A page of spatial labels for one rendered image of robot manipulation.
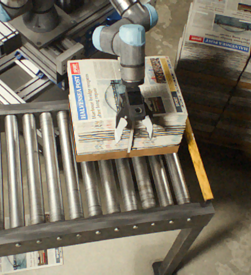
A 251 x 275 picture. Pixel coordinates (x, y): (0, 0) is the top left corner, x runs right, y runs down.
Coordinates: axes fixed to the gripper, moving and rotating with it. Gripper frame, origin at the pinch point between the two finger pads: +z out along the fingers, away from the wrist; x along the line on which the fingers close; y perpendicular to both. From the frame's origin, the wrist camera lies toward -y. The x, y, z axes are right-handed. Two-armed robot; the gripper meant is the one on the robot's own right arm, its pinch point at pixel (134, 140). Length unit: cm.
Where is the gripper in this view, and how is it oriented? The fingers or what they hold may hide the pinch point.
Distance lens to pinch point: 142.3
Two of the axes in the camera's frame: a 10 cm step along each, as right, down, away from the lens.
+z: 0.2, 9.0, 4.3
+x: -9.8, 1.0, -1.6
